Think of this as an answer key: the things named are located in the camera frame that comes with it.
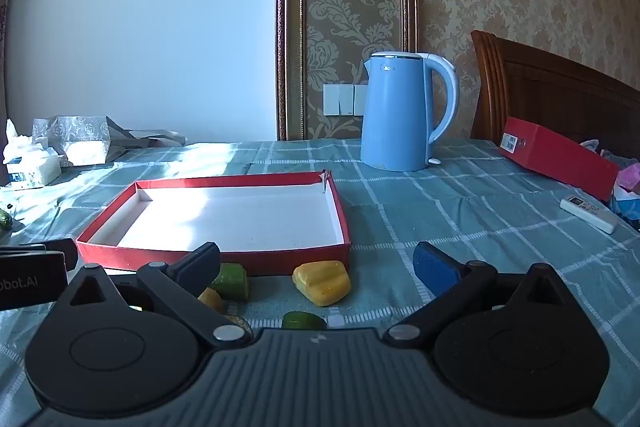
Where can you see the white remote control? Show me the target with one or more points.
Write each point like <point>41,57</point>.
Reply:
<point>590,213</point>

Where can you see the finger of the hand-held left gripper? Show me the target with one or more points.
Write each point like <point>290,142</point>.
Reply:
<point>70,254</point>

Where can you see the wooden chair back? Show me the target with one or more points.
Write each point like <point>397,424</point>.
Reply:
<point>550,97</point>

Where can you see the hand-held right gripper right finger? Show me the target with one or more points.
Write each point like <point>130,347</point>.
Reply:
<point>435,269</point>

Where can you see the silver patterned gift bag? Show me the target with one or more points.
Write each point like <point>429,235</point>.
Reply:
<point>75,137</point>

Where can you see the clear plastic bag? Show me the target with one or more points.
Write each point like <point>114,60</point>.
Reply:
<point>617,154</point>

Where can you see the white wall switch panel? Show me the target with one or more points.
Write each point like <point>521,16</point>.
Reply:
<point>345,99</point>

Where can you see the blue electric kettle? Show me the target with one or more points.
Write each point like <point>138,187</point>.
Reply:
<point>395,117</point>

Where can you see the shallow red cardboard box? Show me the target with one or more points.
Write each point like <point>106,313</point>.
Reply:
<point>225,217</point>

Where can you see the small yellow-brown round fruit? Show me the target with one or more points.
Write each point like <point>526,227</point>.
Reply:
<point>212,301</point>

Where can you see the closed red cardboard box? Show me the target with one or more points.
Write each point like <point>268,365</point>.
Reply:
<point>560,157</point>

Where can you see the white tissue box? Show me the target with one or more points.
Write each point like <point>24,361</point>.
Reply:
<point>35,167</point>

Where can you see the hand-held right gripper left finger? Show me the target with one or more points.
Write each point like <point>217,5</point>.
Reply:
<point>197,264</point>

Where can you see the pink plastic bag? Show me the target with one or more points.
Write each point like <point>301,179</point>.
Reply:
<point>629,179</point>

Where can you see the brown curtain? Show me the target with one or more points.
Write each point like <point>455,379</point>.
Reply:
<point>7,7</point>

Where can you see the yellow bell pepper piece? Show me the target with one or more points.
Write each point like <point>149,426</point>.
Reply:
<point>322,282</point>

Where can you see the green checked cloth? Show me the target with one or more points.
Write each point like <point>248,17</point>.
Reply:
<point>475,212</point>

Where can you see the green cucumber piece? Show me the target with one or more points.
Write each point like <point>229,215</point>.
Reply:
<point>232,282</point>

